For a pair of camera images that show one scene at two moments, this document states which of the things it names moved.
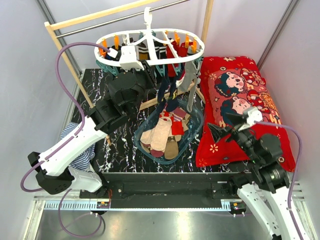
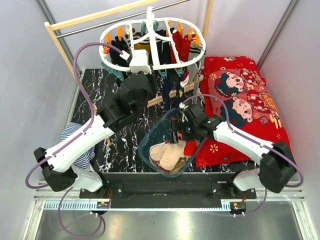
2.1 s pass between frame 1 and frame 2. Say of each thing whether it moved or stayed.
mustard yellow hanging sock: stayed
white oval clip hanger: moved
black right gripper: moved
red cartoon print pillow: stayed
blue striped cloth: stayed
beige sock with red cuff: moved
